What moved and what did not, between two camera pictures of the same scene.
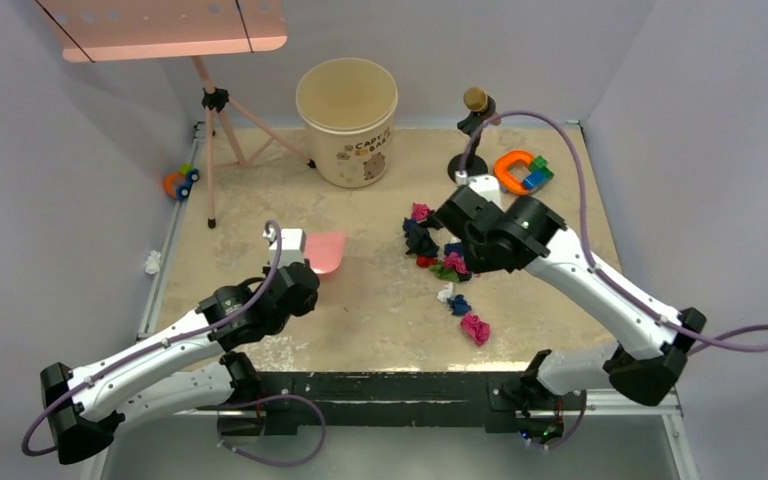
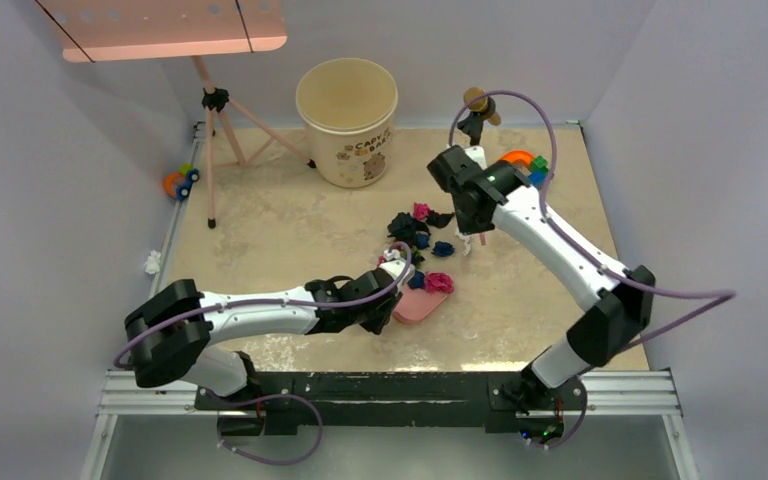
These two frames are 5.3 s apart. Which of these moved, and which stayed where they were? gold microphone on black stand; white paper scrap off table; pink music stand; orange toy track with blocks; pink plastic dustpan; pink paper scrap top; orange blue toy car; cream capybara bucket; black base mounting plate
Moved: pink plastic dustpan
Stayed: cream capybara bucket; orange toy track with blocks; gold microphone on black stand; pink paper scrap top; white paper scrap off table; orange blue toy car; black base mounting plate; pink music stand
